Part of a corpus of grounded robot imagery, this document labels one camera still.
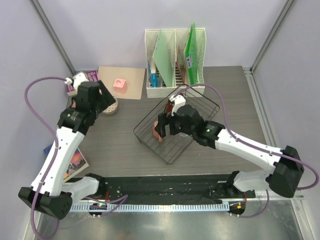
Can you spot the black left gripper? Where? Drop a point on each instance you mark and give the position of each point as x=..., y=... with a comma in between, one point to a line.
x=106, y=99

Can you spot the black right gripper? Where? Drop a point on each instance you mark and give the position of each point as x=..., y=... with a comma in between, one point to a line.
x=164, y=119

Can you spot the brown patterned ceramic bowl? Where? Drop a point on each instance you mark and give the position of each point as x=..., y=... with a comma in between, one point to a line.
x=112, y=109

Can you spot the pink ceramic mug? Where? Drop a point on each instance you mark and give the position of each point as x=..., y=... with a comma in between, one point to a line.
x=155, y=133

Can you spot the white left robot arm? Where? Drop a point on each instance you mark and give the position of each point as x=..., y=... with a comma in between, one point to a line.
x=46, y=193

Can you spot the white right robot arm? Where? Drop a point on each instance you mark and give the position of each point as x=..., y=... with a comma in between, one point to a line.
x=281, y=168

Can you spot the red floral lacquer plate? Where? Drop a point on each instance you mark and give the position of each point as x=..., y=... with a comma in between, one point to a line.
x=168, y=108

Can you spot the pink cube block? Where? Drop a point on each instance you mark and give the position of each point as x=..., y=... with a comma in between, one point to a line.
x=120, y=86

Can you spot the purple paperback book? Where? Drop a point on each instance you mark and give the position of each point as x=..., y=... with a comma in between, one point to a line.
x=92, y=76

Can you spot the brown cardboard sheet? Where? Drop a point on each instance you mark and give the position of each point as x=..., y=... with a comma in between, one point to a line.
x=134, y=79

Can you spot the white file organizer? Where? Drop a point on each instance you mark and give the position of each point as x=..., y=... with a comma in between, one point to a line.
x=179, y=38

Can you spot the blue booklet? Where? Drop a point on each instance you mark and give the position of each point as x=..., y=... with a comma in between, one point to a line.
x=152, y=72

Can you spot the illustrated book in organizer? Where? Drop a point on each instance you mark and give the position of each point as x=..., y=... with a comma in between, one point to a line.
x=180, y=63

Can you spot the light green folder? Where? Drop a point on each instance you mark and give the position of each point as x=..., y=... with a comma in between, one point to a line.
x=162, y=56

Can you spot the blue Jane Eyre book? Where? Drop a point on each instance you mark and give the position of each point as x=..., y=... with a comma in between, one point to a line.
x=77, y=164

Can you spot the bright green mesh folder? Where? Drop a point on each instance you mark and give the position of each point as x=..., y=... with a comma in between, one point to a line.
x=190, y=54

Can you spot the black wire dish rack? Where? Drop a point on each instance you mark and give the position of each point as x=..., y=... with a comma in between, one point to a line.
x=175, y=142

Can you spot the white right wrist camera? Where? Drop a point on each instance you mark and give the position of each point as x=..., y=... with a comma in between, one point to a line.
x=176, y=101

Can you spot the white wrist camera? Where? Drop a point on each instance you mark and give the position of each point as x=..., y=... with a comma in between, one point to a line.
x=176, y=101
x=72, y=83

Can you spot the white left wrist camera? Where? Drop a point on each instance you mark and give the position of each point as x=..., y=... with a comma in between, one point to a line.
x=72, y=83

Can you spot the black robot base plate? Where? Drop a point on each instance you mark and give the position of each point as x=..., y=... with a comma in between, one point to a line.
x=171, y=189

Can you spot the white slotted cable duct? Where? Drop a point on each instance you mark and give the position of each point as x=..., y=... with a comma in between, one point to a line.
x=135, y=208

